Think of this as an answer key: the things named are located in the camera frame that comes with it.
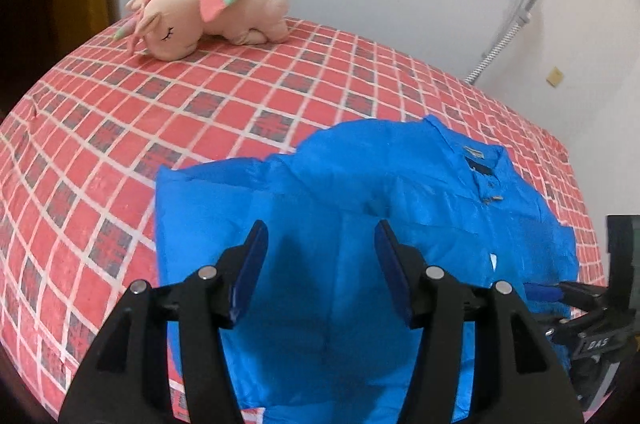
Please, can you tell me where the blue jacket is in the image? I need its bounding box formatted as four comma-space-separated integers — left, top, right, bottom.
154, 115, 581, 424

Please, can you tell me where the metal shower hose with holder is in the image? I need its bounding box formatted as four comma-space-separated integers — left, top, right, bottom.
462, 0, 556, 85

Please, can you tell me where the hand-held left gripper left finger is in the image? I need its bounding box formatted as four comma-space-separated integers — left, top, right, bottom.
59, 219, 271, 424

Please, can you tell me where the pink unicorn plush toy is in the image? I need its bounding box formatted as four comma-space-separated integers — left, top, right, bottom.
114, 0, 302, 60

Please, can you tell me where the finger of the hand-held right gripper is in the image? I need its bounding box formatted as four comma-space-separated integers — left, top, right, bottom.
524, 281, 609, 307
542, 310, 623, 361

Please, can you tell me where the red plaid bed sheet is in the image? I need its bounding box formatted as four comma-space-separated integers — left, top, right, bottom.
0, 16, 601, 424

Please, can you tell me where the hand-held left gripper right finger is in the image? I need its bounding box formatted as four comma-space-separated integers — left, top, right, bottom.
374, 219, 586, 424

